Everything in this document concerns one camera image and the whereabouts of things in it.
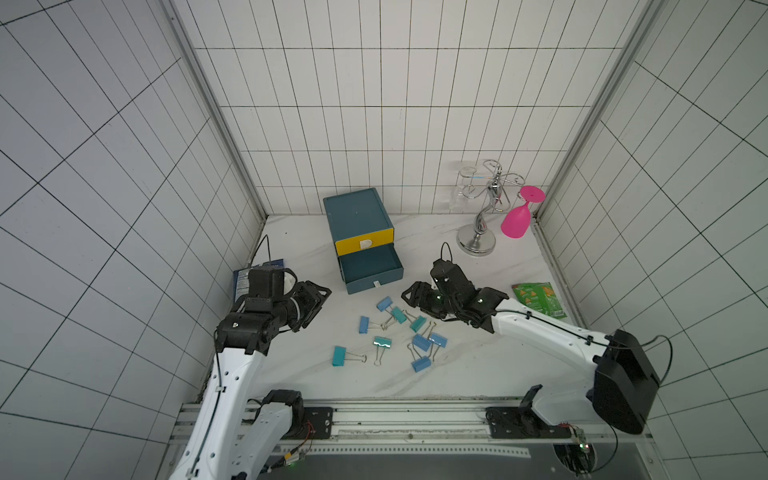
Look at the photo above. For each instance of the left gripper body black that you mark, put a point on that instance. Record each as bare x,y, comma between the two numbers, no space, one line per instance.
296,308

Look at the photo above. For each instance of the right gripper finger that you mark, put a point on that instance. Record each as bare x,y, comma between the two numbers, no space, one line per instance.
436,311
417,295

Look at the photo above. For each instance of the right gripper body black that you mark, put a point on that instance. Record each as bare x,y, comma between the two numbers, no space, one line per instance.
429,298

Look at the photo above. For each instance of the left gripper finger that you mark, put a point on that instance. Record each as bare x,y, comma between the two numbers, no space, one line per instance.
314,295
301,320

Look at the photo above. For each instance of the teal drawer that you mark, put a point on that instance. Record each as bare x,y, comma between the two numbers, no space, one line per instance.
370,268

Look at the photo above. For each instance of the yellow top drawer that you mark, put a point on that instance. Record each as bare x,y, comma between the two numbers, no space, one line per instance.
363,242

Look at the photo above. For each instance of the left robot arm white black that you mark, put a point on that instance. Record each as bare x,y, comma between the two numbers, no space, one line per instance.
276,302

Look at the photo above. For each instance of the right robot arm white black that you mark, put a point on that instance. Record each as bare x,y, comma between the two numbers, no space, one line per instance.
613,380

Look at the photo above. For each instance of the teal binder clip upright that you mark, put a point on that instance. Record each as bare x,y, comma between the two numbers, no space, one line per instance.
416,322

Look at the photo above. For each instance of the blue binder clip middle right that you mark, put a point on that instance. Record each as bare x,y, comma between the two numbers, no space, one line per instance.
437,342

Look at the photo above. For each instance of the blue binder clip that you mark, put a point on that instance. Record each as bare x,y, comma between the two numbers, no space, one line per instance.
366,325
419,362
437,342
385,304

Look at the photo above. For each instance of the blue binder clip upper middle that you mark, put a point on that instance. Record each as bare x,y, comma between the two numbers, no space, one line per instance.
385,304

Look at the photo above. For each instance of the teal binder clip front left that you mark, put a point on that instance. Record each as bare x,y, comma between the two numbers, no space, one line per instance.
341,356

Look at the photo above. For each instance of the blue binder clip left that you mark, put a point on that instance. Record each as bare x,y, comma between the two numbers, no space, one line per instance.
366,325

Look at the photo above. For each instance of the blue binder clip bottom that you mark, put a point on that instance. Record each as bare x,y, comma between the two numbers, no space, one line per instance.
419,362

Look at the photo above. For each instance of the teal shiny binder clip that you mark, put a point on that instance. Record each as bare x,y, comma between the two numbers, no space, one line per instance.
382,345

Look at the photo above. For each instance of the teal drawer cabinet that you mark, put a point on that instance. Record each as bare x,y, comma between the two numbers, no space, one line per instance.
356,213

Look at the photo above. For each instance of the green snack packet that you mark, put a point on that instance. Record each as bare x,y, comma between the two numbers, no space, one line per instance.
540,296

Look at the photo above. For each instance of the silver glass rack stand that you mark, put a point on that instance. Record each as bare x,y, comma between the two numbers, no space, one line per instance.
476,239

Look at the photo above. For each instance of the magenta plastic wine glass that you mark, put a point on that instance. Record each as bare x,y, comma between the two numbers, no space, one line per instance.
518,220

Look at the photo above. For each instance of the clear glass on rack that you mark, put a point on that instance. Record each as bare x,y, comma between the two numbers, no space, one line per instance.
463,190

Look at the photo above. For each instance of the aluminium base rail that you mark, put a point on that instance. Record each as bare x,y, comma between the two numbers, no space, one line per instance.
433,427

